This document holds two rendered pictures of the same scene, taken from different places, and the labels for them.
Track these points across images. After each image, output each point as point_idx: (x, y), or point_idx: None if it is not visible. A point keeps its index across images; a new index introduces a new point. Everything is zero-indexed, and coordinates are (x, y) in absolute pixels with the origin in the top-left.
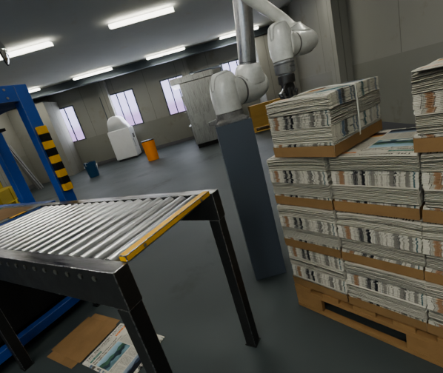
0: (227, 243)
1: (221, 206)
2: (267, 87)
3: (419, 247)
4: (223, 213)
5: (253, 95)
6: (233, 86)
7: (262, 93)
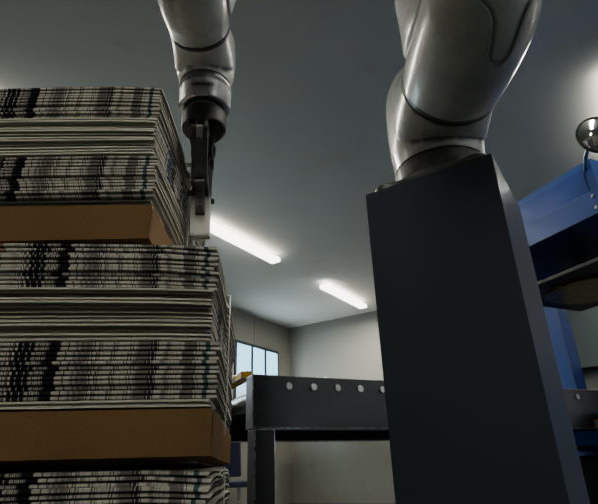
0: (248, 485)
1: (251, 409)
2: (443, 4)
3: None
4: (250, 423)
5: (421, 89)
6: (387, 114)
7: (438, 49)
